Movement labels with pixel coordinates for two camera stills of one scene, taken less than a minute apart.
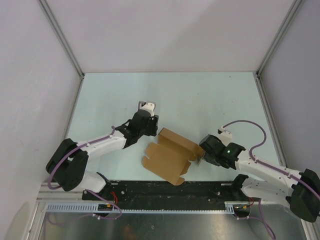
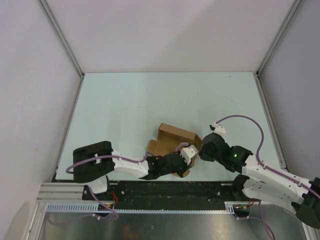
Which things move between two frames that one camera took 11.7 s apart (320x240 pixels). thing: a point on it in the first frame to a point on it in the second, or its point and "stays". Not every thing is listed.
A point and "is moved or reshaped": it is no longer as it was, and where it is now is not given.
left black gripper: [153, 121] to [185, 167]
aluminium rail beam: [46, 194] stays
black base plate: [152, 195] stays
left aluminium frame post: [66, 43] stays
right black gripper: [207, 158] stays
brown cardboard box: [169, 158] is moved or reshaped
